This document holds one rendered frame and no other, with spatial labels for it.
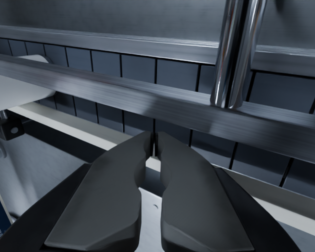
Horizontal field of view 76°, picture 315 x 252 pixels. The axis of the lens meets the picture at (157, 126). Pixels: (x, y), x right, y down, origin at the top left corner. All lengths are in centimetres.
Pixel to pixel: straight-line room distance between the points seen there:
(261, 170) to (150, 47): 13
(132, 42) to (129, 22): 6
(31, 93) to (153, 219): 21
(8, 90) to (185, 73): 17
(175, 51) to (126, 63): 5
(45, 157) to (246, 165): 32
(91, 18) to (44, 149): 22
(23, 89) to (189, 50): 18
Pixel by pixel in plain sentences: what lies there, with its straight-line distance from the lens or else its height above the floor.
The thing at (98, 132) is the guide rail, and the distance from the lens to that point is 21.
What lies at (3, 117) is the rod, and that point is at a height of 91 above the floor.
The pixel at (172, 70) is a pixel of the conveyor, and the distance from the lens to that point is 17.
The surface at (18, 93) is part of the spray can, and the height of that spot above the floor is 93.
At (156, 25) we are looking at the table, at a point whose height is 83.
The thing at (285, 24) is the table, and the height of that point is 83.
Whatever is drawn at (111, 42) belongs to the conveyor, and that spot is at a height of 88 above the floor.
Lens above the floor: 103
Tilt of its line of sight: 51 degrees down
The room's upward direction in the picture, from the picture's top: 127 degrees counter-clockwise
